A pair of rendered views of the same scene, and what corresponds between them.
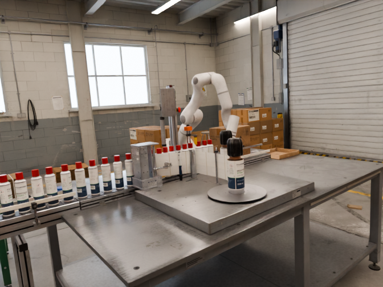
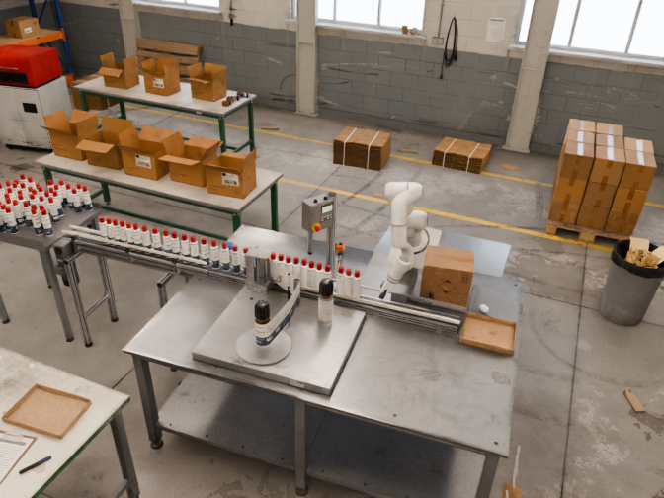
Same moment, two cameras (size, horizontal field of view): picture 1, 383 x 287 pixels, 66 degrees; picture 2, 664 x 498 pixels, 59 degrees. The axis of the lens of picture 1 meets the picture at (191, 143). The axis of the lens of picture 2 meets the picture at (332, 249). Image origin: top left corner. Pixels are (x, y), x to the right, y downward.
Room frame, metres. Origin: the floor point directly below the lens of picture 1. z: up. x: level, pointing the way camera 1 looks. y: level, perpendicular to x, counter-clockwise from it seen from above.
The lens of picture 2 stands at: (0.39, -2.44, 3.07)
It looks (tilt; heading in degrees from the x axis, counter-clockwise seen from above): 32 degrees down; 55
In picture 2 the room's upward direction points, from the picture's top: 2 degrees clockwise
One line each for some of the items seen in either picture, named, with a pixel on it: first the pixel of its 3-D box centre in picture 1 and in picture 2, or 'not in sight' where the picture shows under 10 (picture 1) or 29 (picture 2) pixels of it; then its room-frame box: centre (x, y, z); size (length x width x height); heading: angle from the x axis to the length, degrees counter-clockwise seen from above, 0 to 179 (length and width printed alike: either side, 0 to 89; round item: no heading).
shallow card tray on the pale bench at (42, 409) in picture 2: not in sight; (47, 410); (0.41, -0.01, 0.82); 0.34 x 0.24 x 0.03; 129
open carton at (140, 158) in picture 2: not in sight; (146, 152); (1.80, 2.52, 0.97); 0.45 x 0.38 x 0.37; 36
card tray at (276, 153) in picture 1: (277, 153); (488, 332); (2.69, -0.79, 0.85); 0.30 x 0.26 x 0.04; 127
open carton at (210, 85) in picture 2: not in sight; (207, 82); (3.15, 4.24, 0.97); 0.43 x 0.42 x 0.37; 30
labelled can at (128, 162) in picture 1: (129, 169); not in sight; (1.79, 0.39, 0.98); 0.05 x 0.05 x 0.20
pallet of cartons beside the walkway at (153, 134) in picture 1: (160, 148); (597, 180); (6.00, 0.64, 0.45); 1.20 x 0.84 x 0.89; 35
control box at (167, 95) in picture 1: (168, 102); (318, 213); (2.09, 0.14, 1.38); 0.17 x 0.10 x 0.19; 2
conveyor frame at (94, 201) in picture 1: (192, 174); (328, 295); (2.09, 0.00, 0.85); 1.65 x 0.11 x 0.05; 127
